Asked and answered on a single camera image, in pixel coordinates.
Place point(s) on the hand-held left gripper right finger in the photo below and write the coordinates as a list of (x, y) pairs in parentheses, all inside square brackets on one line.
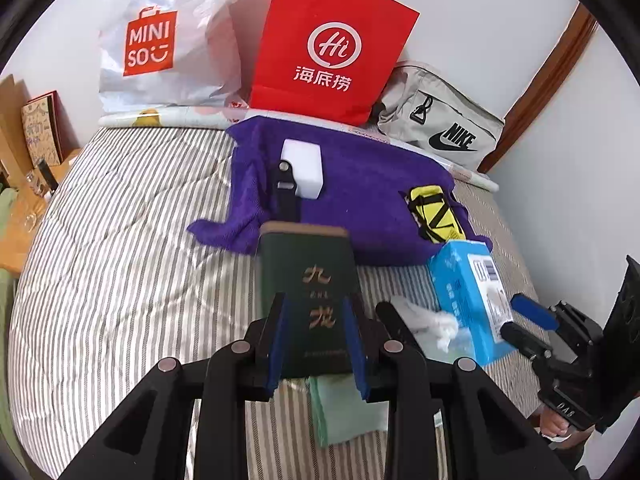
[(355, 345)]

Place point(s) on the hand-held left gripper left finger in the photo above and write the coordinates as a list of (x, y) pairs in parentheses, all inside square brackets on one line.
[(277, 340)]

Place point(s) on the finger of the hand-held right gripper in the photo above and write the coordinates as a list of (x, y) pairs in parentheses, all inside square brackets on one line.
[(532, 310), (522, 337)]

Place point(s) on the dark green box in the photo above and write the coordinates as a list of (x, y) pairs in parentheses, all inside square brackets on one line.
[(310, 280)]

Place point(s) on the mint green cloth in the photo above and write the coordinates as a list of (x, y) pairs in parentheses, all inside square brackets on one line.
[(332, 410)]

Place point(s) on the white gloves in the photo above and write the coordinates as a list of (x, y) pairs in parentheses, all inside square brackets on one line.
[(440, 325)]

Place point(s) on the yellow mesh pouch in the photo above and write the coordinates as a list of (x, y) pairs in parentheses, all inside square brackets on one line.
[(447, 230)]

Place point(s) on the person's right hand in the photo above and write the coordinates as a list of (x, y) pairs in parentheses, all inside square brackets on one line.
[(555, 425)]

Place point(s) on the blue tissue pack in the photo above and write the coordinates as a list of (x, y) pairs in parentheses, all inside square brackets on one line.
[(460, 285)]

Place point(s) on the purple towel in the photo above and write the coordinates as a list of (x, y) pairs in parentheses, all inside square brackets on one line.
[(365, 195)]

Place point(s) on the striped mattress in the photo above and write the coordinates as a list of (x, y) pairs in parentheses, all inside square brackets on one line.
[(125, 260)]

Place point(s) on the grey waist bag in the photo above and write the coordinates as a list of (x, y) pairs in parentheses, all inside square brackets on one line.
[(450, 105)]

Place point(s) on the rolled printed paper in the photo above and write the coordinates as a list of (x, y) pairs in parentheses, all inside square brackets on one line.
[(175, 119)]

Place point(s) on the wooden nightstand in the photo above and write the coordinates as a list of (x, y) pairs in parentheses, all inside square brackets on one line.
[(20, 240)]

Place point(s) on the clear glass item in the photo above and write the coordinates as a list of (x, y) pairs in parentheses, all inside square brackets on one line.
[(35, 185)]

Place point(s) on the white plastic shopping bag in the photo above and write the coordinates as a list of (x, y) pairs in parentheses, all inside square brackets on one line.
[(200, 50)]

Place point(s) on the patterned book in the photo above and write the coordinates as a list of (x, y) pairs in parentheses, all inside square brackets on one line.
[(42, 130)]

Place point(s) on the red paper bag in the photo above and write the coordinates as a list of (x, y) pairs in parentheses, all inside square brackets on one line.
[(290, 10)]

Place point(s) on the wooden headboard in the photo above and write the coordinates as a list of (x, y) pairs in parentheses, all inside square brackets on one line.
[(10, 125)]

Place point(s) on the wooden door frame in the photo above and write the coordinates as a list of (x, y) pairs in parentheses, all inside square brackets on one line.
[(550, 75)]

